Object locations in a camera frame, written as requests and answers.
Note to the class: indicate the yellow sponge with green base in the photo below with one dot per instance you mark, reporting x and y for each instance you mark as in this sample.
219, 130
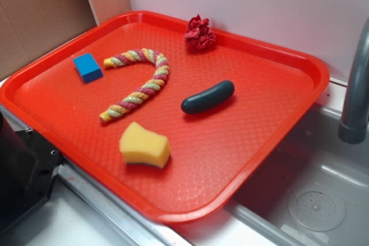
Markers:
141, 146

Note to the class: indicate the dark green toy cucumber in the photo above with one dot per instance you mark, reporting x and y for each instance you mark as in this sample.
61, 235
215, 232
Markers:
208, 99

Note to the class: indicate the red plastic tray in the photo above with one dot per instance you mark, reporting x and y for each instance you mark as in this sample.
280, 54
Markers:
212, 153

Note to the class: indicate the crumpled red cloth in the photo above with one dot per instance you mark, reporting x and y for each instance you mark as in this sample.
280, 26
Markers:
198, 35

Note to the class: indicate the blue rectangular block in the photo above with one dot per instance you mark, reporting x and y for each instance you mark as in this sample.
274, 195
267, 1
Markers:
87, 68

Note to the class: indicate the grey plastic sink basin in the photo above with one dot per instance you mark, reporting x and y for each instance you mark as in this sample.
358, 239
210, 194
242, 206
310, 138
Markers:
311, 190

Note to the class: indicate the grey sink faucet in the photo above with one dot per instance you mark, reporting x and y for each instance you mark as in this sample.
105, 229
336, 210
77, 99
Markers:
354, 119

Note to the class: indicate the brown cardboard panel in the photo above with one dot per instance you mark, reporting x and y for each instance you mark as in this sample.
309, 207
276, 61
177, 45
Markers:
32, 28

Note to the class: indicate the multicolour twisted rope toy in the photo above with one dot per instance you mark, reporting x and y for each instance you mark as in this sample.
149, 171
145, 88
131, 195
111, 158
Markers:
148, 89

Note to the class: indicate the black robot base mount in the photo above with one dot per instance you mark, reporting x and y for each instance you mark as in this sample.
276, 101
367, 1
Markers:
29, 164

